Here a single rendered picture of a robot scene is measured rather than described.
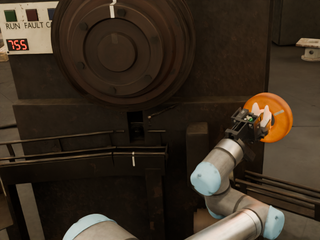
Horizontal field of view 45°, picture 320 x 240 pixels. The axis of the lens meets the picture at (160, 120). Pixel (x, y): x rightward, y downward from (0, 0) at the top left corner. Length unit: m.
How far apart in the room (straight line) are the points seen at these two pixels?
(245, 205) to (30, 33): 0.96
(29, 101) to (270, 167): 1.67
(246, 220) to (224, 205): 0.12
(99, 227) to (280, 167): 2.01
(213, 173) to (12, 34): 0.92
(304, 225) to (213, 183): 1.32
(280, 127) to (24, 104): 0.95
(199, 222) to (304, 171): 1.40
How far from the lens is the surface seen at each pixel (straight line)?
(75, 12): 1.24
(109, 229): 0.78
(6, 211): 1.44
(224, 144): 1.02
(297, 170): 2.66
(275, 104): 1.17
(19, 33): 1.50
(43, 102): 1.54
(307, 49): 4.91
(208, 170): 0.96
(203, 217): 1.39
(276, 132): 1.20
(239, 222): 0.91
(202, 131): 1.35
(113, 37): 1.15
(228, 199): 1.02
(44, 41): 1.48
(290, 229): 2.19
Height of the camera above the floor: 1.42
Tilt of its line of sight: 26 degrees down
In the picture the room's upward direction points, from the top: 4 degrees counter-clockwise
